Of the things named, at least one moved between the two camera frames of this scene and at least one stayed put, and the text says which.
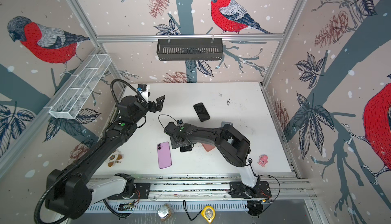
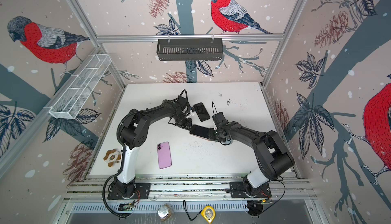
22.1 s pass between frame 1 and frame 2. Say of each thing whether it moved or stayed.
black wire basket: stayed
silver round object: stayed
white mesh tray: stayed
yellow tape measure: stayed
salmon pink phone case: moved
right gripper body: moved
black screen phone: moved
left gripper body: moved
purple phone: stayed
